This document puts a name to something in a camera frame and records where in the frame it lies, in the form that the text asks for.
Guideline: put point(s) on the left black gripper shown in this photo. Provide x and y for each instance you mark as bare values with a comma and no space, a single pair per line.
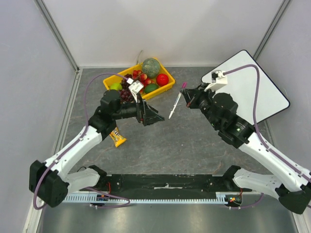
146,114

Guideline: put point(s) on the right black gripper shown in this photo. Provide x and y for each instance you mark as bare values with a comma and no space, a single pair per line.
193,97

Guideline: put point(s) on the white marker with pink cap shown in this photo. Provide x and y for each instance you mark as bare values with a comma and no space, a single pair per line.
177,100

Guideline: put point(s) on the white whiteboard black frame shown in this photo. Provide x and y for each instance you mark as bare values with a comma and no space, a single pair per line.
242,86

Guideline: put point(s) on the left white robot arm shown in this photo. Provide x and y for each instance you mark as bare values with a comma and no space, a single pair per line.
51,181

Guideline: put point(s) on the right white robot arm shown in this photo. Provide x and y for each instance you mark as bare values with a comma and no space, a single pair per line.
289,183

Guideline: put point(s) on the green avocado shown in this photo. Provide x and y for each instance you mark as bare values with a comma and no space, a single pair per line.
150,88

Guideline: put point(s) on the dark purple grape bunch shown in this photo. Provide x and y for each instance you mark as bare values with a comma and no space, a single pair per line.
125,93

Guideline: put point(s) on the red apple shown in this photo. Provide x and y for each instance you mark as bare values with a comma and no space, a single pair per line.
162,79

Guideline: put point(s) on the yellow candy packet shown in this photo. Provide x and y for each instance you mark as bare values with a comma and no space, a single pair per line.
117,138

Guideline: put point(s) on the red peach slices cluster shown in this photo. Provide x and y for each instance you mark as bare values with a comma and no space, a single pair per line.
138,75

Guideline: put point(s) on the yellow plastic tray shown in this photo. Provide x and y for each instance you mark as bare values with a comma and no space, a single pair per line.
116,79

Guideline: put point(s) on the green netted melon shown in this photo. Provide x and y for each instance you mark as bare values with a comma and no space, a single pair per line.
151,67

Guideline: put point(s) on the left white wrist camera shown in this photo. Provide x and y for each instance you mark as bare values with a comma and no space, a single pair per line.
134,87

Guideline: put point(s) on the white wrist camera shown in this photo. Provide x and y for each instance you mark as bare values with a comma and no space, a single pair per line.
218,81
134,87

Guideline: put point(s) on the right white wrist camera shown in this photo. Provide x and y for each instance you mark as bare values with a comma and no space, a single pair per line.
218,81

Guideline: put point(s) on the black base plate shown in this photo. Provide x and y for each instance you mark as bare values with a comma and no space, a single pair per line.
165,185

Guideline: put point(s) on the white slotted cable duct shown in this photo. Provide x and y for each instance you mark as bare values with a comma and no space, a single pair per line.
92,197

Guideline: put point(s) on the right aluminium frame post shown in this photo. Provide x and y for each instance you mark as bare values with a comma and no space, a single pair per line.
271,28

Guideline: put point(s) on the aluminium frame post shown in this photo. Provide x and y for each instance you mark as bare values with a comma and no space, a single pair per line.
56,32
271,28

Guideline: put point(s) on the left aluminium frame post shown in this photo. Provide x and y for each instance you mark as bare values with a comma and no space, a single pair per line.
56,32

